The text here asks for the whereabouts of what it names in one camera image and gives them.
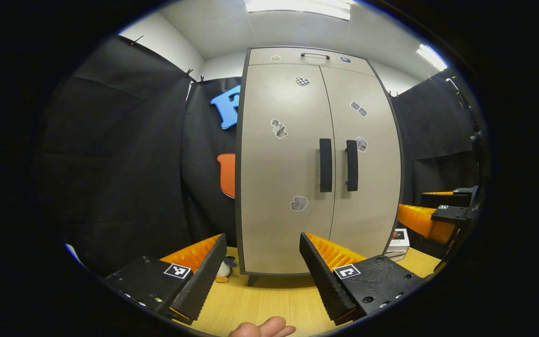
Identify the white shoe cabinet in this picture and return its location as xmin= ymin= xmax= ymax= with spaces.
xmin=234 ymin=46 xmax=405 ymax=277

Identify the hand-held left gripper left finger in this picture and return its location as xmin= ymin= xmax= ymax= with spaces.
xmin=103 ymin=233 xmax=228 ymax=325

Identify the ceiling light panel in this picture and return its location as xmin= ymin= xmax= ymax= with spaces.
xmin=416 ymin=44 xmax=449 ymax=72
xmin=244 ymin=0 xmax=352 ymax=22

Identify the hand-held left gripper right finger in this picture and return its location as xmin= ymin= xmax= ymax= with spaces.
xmin=299 ymin=232 xmax=425 ymax=326

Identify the white printed box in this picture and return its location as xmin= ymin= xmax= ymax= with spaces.
xmin=389 ymin=228 xmax=410 ymax=253

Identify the plush penguin toy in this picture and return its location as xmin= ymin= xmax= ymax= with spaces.
xmin=214 ymin=255 xmax=238 ymax=284

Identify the white shoe cabinet door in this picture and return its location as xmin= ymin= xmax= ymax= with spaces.
xmin=320 ymin=66 xmax=402 ymax=260
xmin=240 ymin=63 xmax=336 ymax=274

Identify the white cabinet drawer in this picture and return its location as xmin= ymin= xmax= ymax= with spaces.
xmin=248 ymin=47 xmax=377 ymax=78

